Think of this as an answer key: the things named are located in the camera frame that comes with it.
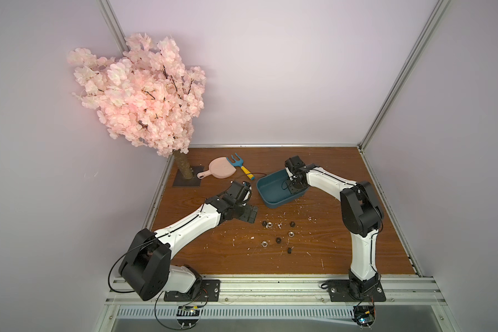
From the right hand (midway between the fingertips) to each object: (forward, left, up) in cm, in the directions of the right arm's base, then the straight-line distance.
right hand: (297, 181), depth 99 cm
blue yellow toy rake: (+16, +31, -4) cm, 35 cm away
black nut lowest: (-31, +6, -5) cm, 32 cm away
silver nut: (-21, +14, -4) cm, 26 cm away
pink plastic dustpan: (+11, +41, -3) cm, 43 cm away
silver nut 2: (-25, +5, -3) cm, 26 cm away
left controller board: (-54, +44, -7) cm, 70 cm away
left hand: (-18, +23, +5) cm, 29 cm away
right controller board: (-52, -19, -6) cm, 56 cm away
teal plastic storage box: (-2, +11, -5) cm, 12 cm away
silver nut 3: (-30, +16, -3) cm, 34 cm away
